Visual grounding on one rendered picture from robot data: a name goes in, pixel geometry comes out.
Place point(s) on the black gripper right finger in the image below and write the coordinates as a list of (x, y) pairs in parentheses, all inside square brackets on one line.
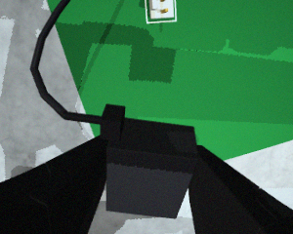
[(225, 202)]

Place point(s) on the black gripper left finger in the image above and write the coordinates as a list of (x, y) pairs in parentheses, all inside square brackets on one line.
[(60, 196)]

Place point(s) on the black connector plug with cable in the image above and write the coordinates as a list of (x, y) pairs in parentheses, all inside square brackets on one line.
[(149, 163)]

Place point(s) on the green circuit board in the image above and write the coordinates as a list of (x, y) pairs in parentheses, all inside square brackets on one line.
[(224, 67)]

